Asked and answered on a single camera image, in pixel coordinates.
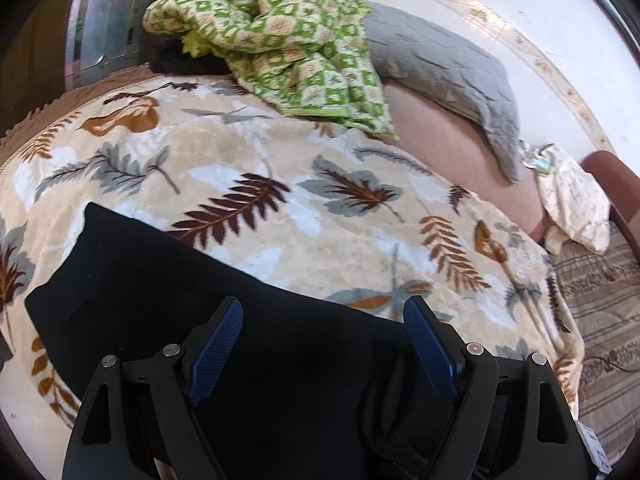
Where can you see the grey quilted pillow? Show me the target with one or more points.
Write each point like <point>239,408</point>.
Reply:
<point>440,60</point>

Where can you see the black pants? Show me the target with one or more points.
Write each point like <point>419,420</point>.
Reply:
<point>150,300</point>

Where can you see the small pale green cloth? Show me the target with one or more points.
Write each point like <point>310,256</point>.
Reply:
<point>539,161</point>

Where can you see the cream floral small pillow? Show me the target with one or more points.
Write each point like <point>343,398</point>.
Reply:
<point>575,200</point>

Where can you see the white blue packet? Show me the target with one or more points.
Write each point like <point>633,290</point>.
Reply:
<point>595,452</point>

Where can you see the leaf print blanket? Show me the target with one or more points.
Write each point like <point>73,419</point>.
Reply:
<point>300,240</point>

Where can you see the pink upholstered sofa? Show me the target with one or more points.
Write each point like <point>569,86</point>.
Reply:
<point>450,150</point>

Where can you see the green checkered quilt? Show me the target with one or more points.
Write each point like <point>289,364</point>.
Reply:
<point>300,45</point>

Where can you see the striped patterned mattress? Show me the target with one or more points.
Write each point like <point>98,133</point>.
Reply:
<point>600,310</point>

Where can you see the brown fringed bedspread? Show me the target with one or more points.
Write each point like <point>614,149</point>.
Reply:
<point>100,85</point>

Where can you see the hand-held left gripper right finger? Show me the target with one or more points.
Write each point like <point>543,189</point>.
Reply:
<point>430,350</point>

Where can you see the leaded glass door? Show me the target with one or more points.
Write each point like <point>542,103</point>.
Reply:
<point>105,15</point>

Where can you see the dark cloth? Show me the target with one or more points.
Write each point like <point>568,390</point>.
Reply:
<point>170,57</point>

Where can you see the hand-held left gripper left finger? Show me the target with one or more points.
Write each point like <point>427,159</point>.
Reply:
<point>215,350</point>

